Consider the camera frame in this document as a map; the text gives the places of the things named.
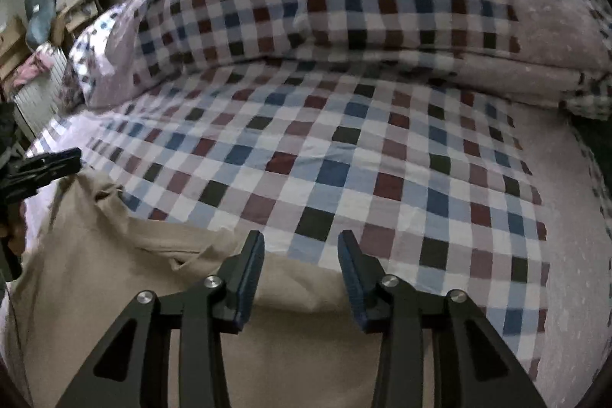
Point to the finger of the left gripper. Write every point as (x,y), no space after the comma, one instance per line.
(32,174)

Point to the checkered rolled duvet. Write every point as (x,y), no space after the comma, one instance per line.
(549,53)

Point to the cardboard boxes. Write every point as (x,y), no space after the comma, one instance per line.
(13,48)

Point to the white striped storage box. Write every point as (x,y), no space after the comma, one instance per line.
(36,101)

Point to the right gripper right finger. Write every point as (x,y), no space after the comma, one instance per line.
(472,365)

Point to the pink cloth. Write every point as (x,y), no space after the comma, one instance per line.
(36,65)

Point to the checkered bed sheet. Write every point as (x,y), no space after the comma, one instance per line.
(449,188)

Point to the beige long-sleeve garment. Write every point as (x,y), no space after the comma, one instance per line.
(115,311)

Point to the person's left hand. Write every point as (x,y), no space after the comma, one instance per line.
(17,228)

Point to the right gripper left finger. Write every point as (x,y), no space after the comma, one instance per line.
(129,366)

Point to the blue-grey cartoon pillow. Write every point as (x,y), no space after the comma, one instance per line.
(597,135)

